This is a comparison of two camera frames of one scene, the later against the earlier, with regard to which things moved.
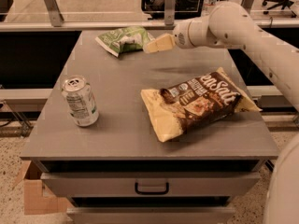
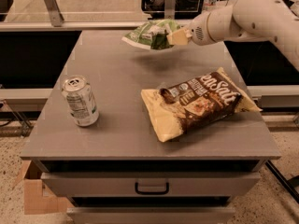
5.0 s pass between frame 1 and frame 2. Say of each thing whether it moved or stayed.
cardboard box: stayed
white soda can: stayed
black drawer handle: stayed
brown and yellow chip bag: stayed
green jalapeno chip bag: moved
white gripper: moved
